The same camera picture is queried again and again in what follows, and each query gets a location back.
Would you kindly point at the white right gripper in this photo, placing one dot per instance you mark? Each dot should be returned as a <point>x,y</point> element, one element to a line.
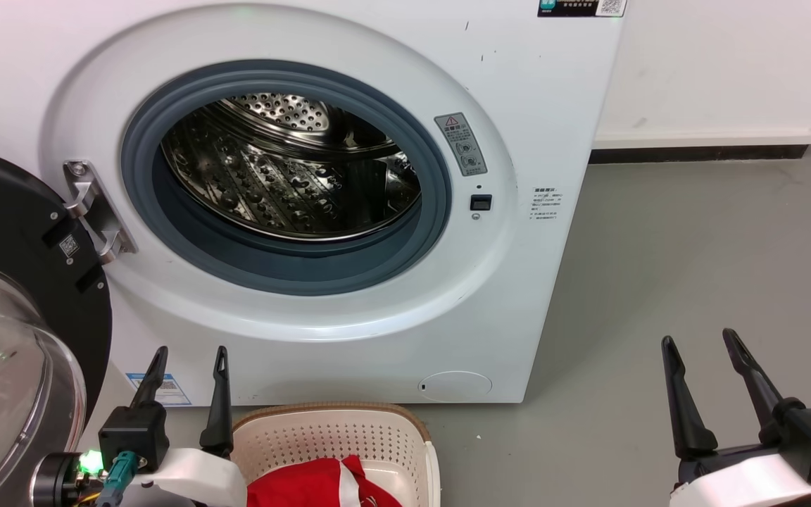
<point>750,482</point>

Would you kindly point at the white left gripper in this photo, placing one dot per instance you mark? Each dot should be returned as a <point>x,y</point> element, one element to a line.
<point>194,475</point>

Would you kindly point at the red and white garment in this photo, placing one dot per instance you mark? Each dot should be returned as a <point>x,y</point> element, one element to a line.
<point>300,486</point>

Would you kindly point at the beige perforated laundry basket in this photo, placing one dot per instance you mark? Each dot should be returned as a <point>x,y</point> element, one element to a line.
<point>335,433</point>

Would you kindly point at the stainless steel washing machine drum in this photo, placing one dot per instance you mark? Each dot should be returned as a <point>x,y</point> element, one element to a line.
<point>272,183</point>

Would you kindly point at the blue and white label sticker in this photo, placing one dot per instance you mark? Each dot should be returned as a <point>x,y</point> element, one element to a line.
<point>166,391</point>

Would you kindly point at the grey rubber door gasket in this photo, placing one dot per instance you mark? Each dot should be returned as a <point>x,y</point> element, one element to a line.
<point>293,271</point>

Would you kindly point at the silver metal door hinge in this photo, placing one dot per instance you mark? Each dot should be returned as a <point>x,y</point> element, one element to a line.
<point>99,211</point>

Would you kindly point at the white front-load washing machine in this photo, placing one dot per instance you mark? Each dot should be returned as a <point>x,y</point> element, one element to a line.
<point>518,303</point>

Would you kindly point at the black and white baseboard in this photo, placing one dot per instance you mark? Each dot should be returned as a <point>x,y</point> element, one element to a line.
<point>701,144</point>

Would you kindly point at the small printed text sticker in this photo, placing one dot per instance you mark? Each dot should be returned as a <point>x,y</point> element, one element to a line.
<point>548,204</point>

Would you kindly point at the round white filter cover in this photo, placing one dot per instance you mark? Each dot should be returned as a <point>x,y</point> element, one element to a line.
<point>455,387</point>

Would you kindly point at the black door latch slot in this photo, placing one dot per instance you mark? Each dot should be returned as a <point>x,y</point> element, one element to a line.
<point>481,203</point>

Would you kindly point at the grey warning sticker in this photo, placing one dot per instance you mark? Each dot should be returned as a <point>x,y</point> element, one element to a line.
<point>462,144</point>

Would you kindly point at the black QR label sticker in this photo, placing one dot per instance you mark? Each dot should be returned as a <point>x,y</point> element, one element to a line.
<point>581,7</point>

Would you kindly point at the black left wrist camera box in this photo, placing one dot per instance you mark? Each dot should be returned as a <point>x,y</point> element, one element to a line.
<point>134,433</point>

